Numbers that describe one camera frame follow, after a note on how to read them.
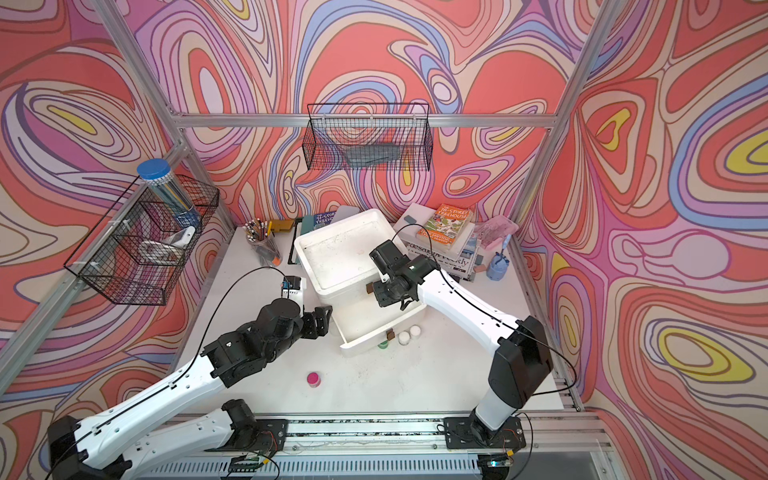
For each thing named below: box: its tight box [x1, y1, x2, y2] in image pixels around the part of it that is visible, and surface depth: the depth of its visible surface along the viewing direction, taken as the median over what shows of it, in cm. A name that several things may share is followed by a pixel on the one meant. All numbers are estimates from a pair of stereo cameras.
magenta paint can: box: [306, 372, 322, 388], surface depth 82 cm
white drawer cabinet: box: [294, 208, 400, 307], surface depth 82 cm
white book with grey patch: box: [393, 203, 476, 257], surface depth 111 cm
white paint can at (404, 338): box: [398, 330, 411, 346], surface depth 90 cm
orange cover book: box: [416, 203, 473, 250], surface depth 106 cm
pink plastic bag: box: [474, 215, 519, 249], surface depth 121 cm
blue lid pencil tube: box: [137, 158, 202, 231], surface depth 75 cm
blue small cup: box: [486, 252, 510, 281], surface depth 103 cm
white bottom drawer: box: [331, 301, 427, 357], surface depth 80 cm
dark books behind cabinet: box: [300, 205, 361, 236], surface depth 118 cm
